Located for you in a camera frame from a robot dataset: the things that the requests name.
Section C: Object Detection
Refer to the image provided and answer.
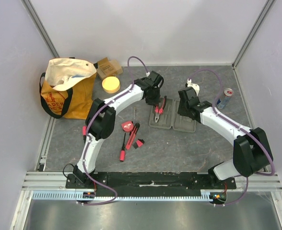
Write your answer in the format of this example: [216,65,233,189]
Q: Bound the red black pliers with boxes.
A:
[154,95,167,123]

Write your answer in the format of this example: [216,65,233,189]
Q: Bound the grey plastic tool case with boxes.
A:
[149,96,196,133]

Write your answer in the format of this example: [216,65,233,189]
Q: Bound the red utility knife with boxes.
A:
[126,123,140,150]

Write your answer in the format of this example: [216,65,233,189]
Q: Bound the large red screwdriver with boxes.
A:
[119,133,126,162]

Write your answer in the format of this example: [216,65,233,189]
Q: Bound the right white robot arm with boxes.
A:
[177,86,275,189]

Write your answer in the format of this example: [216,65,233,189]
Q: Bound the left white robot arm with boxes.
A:
[73,71,164,188]

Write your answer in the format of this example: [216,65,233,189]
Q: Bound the blue silver drink can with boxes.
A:
[216,88,234,109]

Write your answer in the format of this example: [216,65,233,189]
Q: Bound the red tape measure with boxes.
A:
[121,121,134,132]

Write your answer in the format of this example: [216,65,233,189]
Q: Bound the brown cardboard box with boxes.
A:
[95,57,123,80]

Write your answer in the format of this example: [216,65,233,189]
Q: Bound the red black hex key set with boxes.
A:
[132,139,145,149]

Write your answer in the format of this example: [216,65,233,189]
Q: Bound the small red screwdriver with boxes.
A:
[82,126,86,142]

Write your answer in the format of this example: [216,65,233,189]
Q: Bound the yellow canvas tote bag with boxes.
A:
[39,58,97,120]

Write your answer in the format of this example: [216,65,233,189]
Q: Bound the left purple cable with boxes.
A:
[82,56,149,207]

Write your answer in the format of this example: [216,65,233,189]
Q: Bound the purple cable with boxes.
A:
[82,56,149,207]
[188,69,276,207]

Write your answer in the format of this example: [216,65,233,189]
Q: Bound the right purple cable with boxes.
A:
[188,69,276,207]

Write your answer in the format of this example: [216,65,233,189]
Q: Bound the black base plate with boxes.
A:
[65,171,237,198]

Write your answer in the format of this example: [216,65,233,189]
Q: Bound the slotted cable duct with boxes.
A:
[32,189,215,201]

